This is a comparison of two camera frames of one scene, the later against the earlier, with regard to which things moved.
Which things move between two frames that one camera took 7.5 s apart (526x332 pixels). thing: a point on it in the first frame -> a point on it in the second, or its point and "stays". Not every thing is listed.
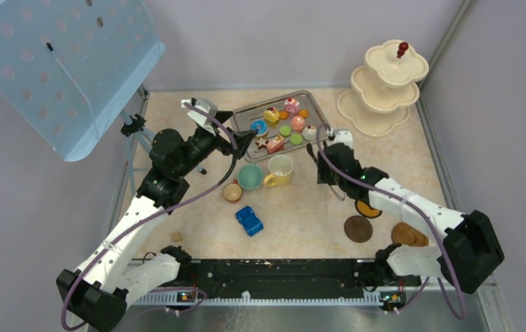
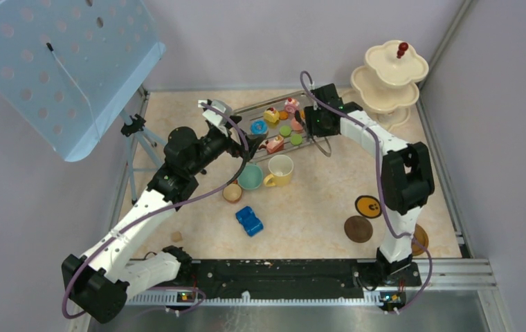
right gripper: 324,177 -> 311,112
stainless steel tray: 284,125 stays
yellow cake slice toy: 271,114 stays
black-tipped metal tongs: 311,151 -> 309,136
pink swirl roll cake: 291,106 stays
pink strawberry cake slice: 276,144 stays
